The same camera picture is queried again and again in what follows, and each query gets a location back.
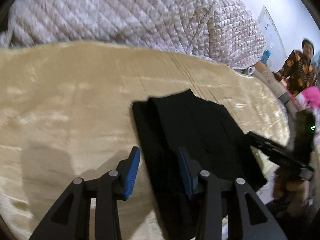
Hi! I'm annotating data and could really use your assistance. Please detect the black pants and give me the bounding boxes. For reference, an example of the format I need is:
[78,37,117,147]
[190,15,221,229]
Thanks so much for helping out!
[132,90,267,239]

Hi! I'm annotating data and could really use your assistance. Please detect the person's right hand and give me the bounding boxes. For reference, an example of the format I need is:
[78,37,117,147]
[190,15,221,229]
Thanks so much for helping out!
[273,167,310,216]

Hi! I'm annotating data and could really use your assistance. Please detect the pink cloth bundle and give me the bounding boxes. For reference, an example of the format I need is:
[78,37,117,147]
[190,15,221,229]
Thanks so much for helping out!
[296,86,320,109]

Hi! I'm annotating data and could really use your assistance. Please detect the woman in patterned blouse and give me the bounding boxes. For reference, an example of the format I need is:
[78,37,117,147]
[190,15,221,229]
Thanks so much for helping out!
[273,38,317,97]

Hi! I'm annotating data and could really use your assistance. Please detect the patterned beige pillow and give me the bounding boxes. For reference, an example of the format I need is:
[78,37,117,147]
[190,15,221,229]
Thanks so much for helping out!
[253,61,294,105]

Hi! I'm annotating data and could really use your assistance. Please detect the blue plastic bottle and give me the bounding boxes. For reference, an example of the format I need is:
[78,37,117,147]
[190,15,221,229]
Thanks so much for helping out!
[260,50,271,64]

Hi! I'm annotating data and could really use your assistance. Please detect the beige satin bed sheet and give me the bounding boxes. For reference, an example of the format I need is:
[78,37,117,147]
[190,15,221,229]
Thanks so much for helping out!
[1,42,290,239]

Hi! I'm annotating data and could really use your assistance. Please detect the quilted pinkish white comforter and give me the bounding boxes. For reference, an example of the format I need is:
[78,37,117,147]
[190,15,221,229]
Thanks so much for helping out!
[1,0,266,70]

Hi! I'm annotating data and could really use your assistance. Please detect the white wall paper sheet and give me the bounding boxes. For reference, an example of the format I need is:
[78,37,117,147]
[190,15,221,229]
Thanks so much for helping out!
[258,6,287,72]

